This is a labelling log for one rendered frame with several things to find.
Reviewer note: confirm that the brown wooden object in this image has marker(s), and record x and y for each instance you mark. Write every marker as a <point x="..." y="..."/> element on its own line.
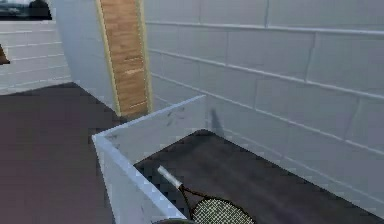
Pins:
<point x="2" y="57"/>

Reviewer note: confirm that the white low cabinet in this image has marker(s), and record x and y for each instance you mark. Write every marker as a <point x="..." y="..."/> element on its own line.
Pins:
<point x="133" y="160"/>

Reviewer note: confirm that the tennis racket with white grip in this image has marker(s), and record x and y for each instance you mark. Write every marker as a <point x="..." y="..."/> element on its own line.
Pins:
<point x="213" y="208"/>

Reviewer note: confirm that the dark window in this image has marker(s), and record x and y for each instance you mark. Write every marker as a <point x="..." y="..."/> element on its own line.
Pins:
<point x="25" y="10"/>

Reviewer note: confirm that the wooden room door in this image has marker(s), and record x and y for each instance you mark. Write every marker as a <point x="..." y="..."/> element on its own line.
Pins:
<point x="126" y="56"/>

